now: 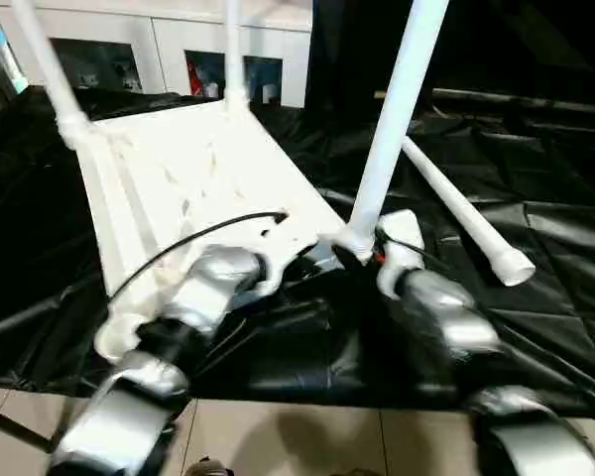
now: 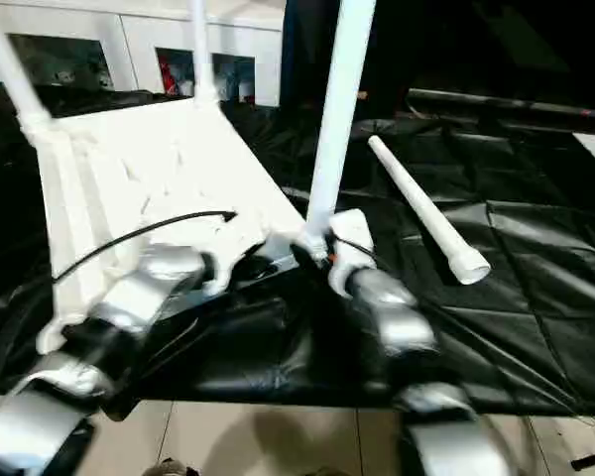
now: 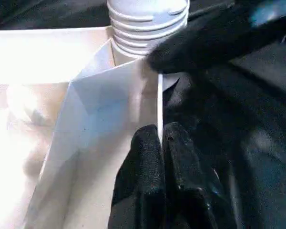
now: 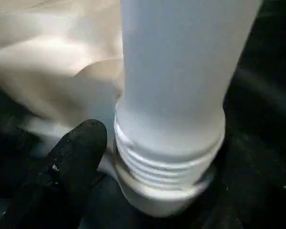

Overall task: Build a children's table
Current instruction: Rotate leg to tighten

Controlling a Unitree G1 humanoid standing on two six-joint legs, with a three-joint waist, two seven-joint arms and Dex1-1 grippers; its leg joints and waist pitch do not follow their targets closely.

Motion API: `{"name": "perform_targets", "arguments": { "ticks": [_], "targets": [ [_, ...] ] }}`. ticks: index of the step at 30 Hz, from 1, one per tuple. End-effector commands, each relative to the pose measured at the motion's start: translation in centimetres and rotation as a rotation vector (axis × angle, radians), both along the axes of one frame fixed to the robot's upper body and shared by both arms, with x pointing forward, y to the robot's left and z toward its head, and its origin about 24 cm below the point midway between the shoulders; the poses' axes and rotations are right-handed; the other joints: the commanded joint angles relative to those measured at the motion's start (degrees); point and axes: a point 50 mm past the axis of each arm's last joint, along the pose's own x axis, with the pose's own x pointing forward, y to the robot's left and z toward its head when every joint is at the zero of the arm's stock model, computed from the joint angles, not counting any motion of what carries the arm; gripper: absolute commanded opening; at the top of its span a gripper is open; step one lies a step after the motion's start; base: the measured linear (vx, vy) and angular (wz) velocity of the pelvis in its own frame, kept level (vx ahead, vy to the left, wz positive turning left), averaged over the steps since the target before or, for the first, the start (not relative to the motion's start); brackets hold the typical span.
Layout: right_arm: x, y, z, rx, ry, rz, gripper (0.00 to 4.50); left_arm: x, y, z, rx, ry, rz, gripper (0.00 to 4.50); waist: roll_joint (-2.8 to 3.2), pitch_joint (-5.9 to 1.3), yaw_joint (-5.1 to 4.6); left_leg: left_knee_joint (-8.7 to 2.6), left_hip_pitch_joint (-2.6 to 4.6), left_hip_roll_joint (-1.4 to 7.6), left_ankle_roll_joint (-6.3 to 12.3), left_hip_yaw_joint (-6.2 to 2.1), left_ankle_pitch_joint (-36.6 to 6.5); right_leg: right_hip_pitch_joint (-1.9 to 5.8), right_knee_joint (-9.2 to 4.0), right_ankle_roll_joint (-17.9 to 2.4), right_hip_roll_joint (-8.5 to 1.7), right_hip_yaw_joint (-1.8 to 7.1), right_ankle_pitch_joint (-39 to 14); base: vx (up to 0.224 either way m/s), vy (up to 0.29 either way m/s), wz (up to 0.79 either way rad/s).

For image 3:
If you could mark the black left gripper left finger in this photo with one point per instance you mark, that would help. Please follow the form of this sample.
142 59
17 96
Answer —
140 179

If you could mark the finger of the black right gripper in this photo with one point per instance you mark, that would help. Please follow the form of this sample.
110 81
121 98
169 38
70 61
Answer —
205 43

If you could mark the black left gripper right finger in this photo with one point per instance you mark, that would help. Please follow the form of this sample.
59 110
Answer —
183 190

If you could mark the white plastic table leg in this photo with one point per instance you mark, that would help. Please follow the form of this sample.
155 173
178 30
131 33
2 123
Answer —
147 28

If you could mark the white plastic table top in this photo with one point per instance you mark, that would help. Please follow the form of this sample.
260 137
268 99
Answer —
62 95

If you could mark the black mat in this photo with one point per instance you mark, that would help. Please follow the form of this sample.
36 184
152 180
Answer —
264 107

